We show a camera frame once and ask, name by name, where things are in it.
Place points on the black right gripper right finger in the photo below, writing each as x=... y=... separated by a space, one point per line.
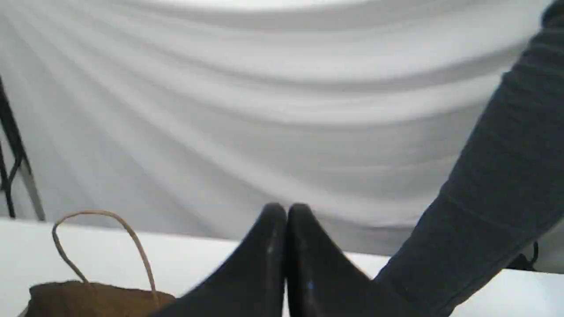
x=322 y=282

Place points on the white backdrop cloth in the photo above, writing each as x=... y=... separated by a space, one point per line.
x=186 y=116

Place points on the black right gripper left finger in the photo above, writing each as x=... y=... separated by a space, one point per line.
x=250 y=282

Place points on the black metal stand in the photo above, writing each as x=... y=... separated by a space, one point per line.
x=21 y=164

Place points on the dark grey sleeved forearm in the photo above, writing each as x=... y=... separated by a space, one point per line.
x=504 y=192

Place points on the black object behind table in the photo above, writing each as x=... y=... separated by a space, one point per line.
x=522 y=262

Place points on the brown paper bag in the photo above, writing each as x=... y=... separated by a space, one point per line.
x=84 y=298

